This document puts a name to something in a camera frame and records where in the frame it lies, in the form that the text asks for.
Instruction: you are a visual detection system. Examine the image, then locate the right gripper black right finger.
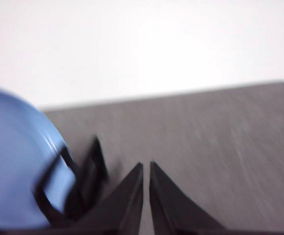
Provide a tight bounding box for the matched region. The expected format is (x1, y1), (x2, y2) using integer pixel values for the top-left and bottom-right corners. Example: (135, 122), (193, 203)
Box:
(148, 161), (242, 235)

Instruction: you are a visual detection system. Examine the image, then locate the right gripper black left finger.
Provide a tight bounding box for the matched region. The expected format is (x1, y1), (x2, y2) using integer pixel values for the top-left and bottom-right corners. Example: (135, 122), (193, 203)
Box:
(46, 162), (144, 235)

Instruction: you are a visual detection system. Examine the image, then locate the blue plate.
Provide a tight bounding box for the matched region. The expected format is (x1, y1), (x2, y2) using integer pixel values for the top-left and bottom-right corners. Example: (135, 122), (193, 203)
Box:
(0, 85), (75, 230)

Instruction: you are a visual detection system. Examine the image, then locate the black plate rack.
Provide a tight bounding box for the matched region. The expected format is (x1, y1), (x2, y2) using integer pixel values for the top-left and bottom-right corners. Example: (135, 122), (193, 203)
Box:
(33, 135), (109, 222)

